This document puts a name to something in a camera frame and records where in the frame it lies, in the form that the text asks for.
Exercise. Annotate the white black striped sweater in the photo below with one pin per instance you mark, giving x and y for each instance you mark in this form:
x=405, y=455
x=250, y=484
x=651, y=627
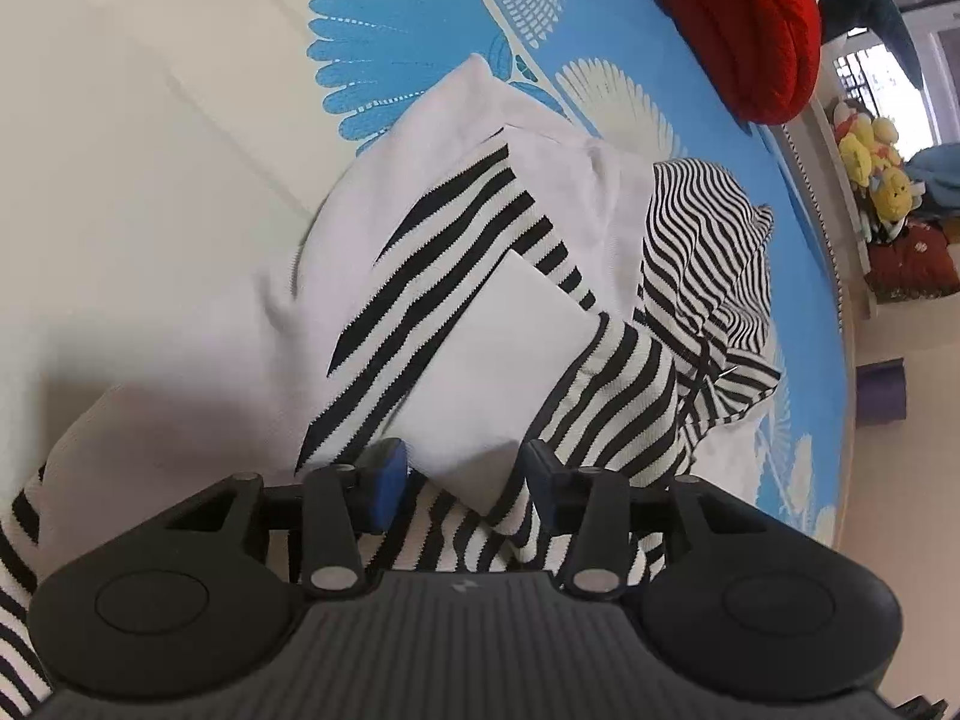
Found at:
x=465, y=360

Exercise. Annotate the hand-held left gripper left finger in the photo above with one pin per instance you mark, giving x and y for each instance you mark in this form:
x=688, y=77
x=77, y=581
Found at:
x=388, y=481

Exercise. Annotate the purple box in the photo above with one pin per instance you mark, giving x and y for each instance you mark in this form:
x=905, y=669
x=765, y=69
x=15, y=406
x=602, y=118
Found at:
x=881, y=391

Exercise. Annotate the yellow plush toy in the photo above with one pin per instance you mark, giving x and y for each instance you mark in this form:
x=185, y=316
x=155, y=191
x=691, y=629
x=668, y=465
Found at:
x=894, y=193
x=862, y=144

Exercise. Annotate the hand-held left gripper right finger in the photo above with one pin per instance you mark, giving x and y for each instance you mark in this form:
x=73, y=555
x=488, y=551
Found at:
x=541, y=491

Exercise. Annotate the red folded blanket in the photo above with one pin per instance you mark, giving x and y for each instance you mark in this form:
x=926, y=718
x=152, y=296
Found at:
x=742, y=22

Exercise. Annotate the blue white patterned bed mat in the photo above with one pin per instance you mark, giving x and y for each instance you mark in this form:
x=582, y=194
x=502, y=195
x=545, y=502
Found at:
x=150, y=150

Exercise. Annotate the red patterned cloth bundle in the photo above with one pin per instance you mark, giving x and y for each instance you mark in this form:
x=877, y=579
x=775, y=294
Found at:
x=911, y=259

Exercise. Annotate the light blue cloth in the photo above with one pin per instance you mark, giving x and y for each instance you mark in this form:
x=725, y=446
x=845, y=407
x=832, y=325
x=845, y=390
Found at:
x=936, y=169

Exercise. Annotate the wooden bed frame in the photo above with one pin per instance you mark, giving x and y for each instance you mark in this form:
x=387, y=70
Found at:
x=852, y=405

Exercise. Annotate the fine striped black white garment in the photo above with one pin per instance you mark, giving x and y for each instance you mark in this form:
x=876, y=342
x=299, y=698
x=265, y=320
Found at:
x=697, y=255

